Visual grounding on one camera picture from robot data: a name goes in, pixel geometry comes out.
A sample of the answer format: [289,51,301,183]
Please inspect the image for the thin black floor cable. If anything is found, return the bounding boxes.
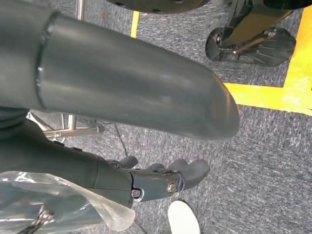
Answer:
[113,123,128,158]

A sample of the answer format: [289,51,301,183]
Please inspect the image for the yellow floor tape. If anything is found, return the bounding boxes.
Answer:
[130,6,312,117]

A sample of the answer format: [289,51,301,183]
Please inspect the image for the stainless steel workbench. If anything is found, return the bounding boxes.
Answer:
[26,0,105,143]

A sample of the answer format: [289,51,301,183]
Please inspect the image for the white shoe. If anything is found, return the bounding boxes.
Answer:
[168,200,201,234]

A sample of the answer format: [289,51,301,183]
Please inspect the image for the clear plastic film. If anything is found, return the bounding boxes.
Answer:
[0,171,136,234]

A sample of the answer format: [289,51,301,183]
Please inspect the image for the black robot foot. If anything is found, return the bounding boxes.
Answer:
[205,0,297,67]
[106,0,211,15]

